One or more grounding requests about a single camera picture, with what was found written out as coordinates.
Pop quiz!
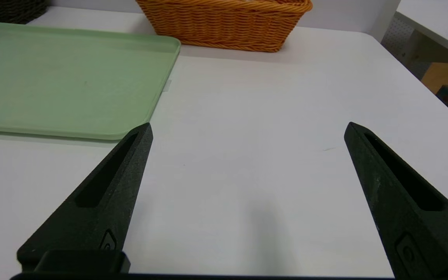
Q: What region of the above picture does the orange wicker basket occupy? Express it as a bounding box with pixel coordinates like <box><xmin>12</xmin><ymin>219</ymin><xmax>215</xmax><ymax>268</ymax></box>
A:
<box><xmin>135</xmin><ymin>0</ymin><xmax>313</xmax><ymax>53</ymax></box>

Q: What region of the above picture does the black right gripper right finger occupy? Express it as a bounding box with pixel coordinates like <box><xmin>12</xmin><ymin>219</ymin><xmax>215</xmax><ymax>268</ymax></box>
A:
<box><xmin>343</xmin><ymin>121</ymin><xmax>448</xmax><ymax>279</ymax></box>

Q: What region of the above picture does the dark brown wicker basket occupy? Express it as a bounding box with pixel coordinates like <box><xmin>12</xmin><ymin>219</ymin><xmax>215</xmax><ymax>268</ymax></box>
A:
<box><xmin>0</xmin><ymin>0</ymin><xmax>49</xmax><ymax>25</ymax></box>

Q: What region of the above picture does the light green plastic tray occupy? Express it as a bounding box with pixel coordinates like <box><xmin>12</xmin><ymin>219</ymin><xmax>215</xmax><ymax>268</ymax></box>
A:
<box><xmin>0</xmin><ymin>21</ymin><xmax>182</xmax><ymax>141</ymax></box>

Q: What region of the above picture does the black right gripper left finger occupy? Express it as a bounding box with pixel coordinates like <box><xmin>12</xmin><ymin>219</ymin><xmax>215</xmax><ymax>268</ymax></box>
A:
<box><xmin>17</xmin><ymin>122</ymin><xmax>154</xmax><ymax>275</ymax></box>

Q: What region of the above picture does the white side table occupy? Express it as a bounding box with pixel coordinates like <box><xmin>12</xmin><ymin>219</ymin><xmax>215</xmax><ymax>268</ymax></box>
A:
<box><xmin>395</xmin><ymin>0</ymin><xmax>448</xmax><ymax>60</ymax></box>

